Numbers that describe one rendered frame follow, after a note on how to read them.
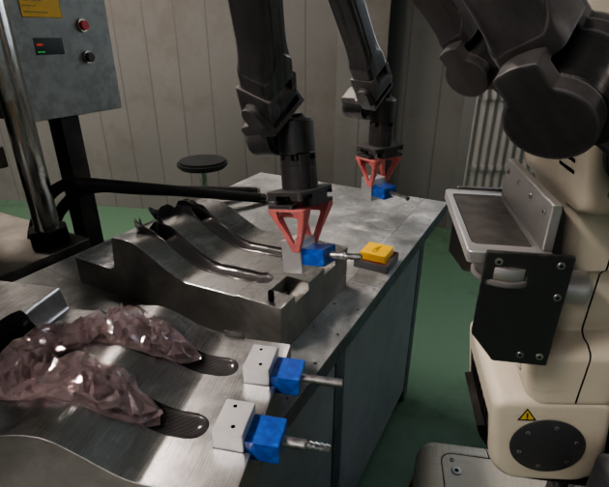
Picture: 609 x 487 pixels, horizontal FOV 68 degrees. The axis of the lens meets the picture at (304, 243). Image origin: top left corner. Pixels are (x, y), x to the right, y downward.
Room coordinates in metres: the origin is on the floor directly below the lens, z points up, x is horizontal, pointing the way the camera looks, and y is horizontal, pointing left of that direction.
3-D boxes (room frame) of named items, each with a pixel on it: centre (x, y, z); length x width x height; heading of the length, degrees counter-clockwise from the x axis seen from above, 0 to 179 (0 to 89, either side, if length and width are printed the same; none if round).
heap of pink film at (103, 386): (0.49, 0.29, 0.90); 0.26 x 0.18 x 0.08; 79
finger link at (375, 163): (1.07, -0.17, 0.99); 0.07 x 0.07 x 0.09; 38
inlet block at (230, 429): (0.38, 0.03, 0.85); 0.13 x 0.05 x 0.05; 79
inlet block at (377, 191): (1.05, -0.20, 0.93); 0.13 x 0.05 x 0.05; 37
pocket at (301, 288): (0.67, 0.02, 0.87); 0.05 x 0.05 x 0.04; 61
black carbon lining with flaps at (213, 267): (0.82, 0.19, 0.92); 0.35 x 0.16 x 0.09; 61
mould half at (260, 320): (0.84, 0.19, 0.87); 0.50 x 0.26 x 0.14; 61
